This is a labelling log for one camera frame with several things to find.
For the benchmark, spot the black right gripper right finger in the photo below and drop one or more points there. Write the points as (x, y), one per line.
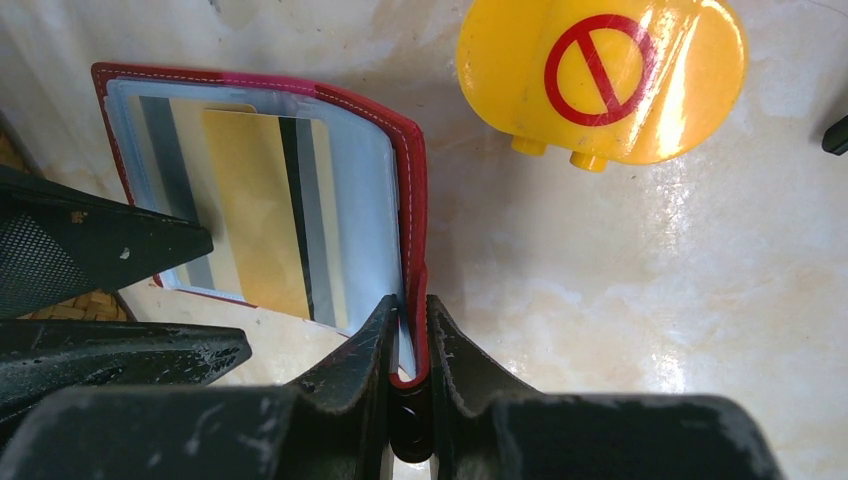
(488, 424)

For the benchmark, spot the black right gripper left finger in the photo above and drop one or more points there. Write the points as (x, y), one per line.
(330, 422)

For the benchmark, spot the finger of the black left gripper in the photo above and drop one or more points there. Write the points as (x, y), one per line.
(40, 357)
(58, 243)

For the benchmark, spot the gold credit card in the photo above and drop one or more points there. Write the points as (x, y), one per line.
(171, 144)
(275, 179)

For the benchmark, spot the red leather card holder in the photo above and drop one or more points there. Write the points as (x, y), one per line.
(379, 173)

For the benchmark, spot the woven bamboo tray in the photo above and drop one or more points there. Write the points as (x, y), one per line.
(93, 306)

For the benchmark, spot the red yellow plastic case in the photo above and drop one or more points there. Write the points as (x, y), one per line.
(631, 82)

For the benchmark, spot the black mini tripod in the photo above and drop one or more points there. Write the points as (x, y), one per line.
(835, 138)

